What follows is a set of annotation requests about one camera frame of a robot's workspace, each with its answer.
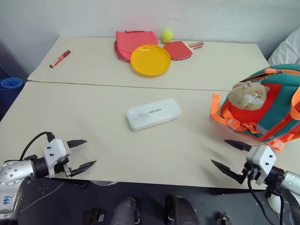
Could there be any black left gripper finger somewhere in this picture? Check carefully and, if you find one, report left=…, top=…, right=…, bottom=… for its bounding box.
left=69, top=160, right=98, bottom=177
left=66, top=140, right=88, bottom=149

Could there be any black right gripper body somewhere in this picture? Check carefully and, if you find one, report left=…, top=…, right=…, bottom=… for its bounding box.
left=242, top=150, right=261, bottom=181

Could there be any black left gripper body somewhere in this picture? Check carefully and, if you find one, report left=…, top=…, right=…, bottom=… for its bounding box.
left=54, top=140, right=73, bottom=177

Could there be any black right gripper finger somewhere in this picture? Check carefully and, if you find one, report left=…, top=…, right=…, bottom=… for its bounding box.
left=210, top=159, right=245, bottom=185
left=224, top=140, right=253, bottom=152

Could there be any green and orange backpack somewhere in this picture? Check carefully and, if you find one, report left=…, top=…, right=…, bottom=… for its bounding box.
left=210, top=63, right=300, bottom=151

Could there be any white rectangular case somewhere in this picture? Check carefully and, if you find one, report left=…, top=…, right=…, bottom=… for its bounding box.
left=126, top=97, right=182, bottom=131

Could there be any white rounded object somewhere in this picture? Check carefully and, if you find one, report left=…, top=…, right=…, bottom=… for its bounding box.
left=268, top=195, right=283, bottom=214

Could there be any brown hamster plush toy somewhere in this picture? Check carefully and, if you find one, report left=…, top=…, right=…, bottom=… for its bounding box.
left=228, top=81, right=270, bottom=110

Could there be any dark rounded shape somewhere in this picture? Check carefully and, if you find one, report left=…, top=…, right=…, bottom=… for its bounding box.
left=110, top=197, right=141, bottom=225

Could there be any red marker pen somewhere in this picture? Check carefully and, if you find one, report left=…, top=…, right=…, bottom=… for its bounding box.
left=49, top=49, right=71, bottom=68

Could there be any blue round container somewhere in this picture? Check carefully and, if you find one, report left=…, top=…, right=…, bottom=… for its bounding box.
left=0, top=78, right=24, bottom=90

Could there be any white fabric bundle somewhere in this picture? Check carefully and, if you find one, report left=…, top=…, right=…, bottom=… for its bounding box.
left=268, top=29, right=300, bottom=68

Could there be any yellow plastic plate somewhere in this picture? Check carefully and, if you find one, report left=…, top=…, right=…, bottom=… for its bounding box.
left=130, top=45, right=172, bottom=77

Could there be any red table tennis paddle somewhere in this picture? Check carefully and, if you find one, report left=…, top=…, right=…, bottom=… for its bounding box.
left=163, top=41, right=204, bottom=61

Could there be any pink fabric bag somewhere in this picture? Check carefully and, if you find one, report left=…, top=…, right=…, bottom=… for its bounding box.
left=114, top=30, right=159, bottom=62

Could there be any yellow-green tennis ball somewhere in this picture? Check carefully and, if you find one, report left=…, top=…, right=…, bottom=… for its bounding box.
left=161, top=29, right=174, bottom=44

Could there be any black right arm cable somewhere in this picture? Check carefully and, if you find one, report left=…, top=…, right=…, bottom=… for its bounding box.
left=247, top=174, right=286, bottom=225

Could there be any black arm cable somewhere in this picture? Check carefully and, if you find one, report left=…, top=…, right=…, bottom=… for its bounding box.
left=247, top=174, right=286, bottom=225
left=20, top=132, right=56, bottom=162

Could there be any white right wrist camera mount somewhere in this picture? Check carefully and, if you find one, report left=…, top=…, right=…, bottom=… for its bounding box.
left=246, top=145, right=278, bottom=186

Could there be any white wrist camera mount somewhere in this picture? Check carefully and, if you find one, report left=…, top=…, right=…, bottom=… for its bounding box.
left=246, top=145, right=278, bottom=186
left=42, top=138, right=71, bottom=179

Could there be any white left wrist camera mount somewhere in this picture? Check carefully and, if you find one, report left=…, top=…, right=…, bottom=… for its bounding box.
left=42, top=138, right=71, bottom=179

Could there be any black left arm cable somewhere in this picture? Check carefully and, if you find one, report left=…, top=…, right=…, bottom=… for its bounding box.
left=20, top=132, right=56, bottom=162

